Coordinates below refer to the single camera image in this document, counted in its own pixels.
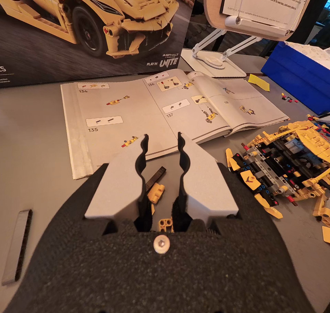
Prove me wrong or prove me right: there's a yellow holed brick piece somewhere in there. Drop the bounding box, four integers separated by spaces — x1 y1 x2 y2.
158 218 174 233

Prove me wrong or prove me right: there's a white printed paper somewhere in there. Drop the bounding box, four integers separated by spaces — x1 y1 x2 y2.
284 41 330 63

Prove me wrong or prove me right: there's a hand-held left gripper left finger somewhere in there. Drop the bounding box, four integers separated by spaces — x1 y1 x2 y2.
85 134 153 232

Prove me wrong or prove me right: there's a printed instruction sheet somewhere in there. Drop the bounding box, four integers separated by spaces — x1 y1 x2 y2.
223 0 310 24

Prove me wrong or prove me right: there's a building instruction booklet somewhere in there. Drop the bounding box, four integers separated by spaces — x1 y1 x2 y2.
60 69 290 180

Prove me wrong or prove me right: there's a yellow sticky note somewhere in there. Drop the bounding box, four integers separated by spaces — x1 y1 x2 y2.
247 73 271 92

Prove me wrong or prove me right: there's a yellow brick connector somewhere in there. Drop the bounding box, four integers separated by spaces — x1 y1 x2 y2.
147 183 166 204

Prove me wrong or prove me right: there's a grey flat bar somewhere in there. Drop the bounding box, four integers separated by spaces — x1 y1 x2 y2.
1 209 33 286

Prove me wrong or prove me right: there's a blue plastic bin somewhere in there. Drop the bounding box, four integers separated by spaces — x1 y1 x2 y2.
261 41 330 116

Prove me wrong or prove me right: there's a grey desk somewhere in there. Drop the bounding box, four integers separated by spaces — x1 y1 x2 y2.
0 52 330 313

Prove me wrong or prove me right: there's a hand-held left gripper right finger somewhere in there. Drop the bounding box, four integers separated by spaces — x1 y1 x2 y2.
171 132 240 232

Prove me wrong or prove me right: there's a small red black brick cluster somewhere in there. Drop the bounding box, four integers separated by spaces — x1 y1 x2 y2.
280 92 299 104

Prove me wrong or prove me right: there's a white document stand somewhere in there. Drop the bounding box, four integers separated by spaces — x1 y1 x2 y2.
180 0 320 78

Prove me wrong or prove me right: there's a yellow brick car model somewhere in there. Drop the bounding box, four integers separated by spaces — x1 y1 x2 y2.
225 121 330 228

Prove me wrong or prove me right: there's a dark car set box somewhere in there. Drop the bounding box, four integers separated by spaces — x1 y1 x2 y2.
0 0 199 89

